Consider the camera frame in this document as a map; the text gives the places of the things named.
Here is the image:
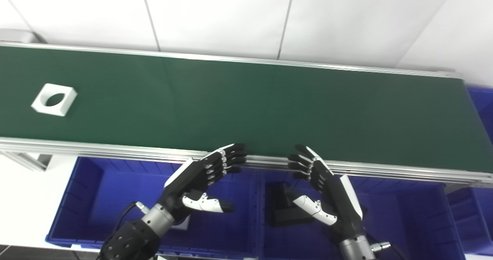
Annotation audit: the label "white square part with hole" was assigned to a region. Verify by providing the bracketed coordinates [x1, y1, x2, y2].
[31, 83, 78, 117]

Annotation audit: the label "small blue plastic bin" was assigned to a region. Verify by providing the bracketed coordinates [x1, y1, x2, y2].
[447, 187, 493, 257]
[466, 85, 493, 145]

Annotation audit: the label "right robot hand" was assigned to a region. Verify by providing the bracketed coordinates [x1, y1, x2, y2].
[287, 144, 365, 242]

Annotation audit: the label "black block part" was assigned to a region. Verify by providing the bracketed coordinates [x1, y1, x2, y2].
[266, 182, 328, 226]

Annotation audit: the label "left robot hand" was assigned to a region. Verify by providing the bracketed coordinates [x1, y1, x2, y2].
[157, 143, 248, 220]

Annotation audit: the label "green conveyor belt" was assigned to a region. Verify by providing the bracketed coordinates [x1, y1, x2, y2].
[0, 46, 493, 174]

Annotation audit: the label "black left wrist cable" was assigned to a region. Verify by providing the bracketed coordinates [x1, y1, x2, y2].
[102, 201, 149, 253]

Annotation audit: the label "aluminium conveyor leg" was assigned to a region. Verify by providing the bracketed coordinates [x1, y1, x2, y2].
[0, 150, 52, 172]

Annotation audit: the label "large blue plastic bin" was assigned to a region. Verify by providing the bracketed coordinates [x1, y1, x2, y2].
[256, 169, 466, 260]
[45, 157, 262, 258]

